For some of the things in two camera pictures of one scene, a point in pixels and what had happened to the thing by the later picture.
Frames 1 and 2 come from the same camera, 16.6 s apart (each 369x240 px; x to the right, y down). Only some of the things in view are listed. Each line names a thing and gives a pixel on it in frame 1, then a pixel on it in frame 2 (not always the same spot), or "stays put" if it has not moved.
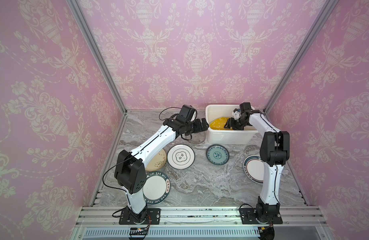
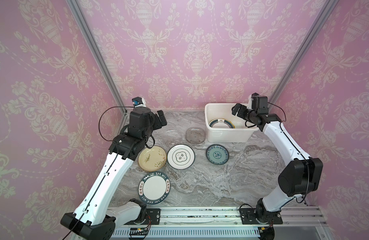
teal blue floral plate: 217,154 stays put
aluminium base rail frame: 103,223 stays put
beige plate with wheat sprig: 158,162 stays put
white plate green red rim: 253,168 to 221,123
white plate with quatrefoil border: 181,156 stays put
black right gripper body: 236,123 to 241,111
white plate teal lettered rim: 156,187 stays put
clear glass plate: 198,137 stays put
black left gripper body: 194,126 to 157,123
